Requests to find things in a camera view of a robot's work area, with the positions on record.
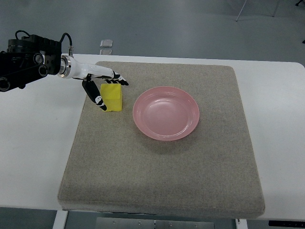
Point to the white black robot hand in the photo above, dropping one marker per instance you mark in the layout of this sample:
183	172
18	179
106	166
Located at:
72	69

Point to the yellow foam block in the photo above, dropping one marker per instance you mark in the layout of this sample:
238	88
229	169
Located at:
112	96

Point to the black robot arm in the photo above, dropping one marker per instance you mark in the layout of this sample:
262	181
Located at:
29	58

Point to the pink plate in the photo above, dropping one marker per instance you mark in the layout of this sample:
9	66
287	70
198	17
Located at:
166	113

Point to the clear plastic floor box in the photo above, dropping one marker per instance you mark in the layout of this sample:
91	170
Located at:
106	47

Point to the beige fabric mat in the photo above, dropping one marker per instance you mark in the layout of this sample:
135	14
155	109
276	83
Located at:
114	167

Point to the metal chair legs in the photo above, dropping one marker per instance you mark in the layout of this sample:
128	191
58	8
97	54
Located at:
257	8

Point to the black table control panel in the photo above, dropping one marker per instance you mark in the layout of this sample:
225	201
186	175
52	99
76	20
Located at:
292	224

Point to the metal table base plate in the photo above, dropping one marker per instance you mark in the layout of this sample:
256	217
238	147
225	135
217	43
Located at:
120	223

